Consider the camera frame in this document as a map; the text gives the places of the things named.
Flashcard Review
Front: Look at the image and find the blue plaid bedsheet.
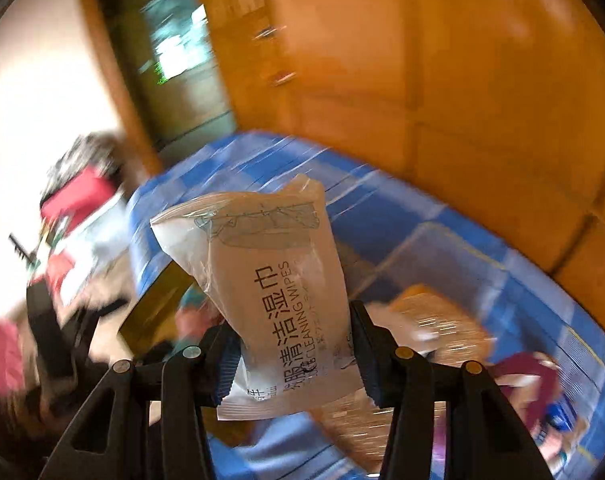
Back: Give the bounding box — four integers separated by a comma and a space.
127, 130, 605, 480

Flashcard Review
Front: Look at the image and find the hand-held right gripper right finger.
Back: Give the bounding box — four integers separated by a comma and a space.
349, 300, 556, 480

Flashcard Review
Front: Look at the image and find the red bag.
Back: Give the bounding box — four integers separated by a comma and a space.
40, 167, 118, 221

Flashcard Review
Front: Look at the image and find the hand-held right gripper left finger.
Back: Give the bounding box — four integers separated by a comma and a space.
47, 322, 243, 480

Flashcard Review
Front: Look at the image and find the blue tissue packet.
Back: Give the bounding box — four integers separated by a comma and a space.
545, 399, 579, 432

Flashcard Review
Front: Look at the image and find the gold tin box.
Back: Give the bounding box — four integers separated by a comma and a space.
117, 255, 223, 361

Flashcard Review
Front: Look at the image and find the wooden framed door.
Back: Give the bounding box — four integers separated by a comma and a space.
77, 0, 238, 161

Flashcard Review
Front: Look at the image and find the white wet wipes pack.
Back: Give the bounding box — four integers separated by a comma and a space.
150, 174, 378, 422

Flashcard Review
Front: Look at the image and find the purple carton box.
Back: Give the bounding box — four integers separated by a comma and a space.
487, 352, 566, 431

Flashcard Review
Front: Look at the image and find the blue plush toy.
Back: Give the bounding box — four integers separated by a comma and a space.
175, 285, 223, 346

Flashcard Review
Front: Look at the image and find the black white patterned cloth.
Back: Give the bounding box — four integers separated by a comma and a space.
47, 132, 128, 186

